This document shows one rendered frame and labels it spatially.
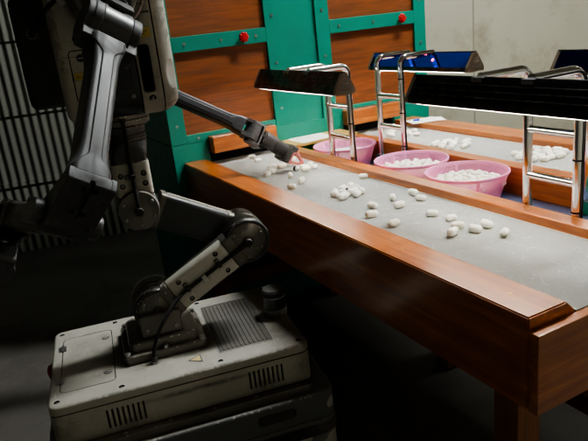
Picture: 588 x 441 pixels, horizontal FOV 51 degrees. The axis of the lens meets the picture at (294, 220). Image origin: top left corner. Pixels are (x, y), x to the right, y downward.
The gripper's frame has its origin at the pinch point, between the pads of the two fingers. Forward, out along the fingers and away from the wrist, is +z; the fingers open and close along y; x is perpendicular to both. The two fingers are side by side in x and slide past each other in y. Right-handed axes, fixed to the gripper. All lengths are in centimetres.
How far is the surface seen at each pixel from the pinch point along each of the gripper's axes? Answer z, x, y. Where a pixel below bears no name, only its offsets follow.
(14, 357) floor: -39, 132, 74
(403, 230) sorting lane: -12, 14, -84
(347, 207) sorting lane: -11, 13, -57
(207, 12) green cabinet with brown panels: -48, -37, 43
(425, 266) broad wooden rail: -24, 22, -110
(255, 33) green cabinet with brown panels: -26, -42, 41
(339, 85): -22.1, -21.7, -36.5
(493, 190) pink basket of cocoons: 23, -14, -72
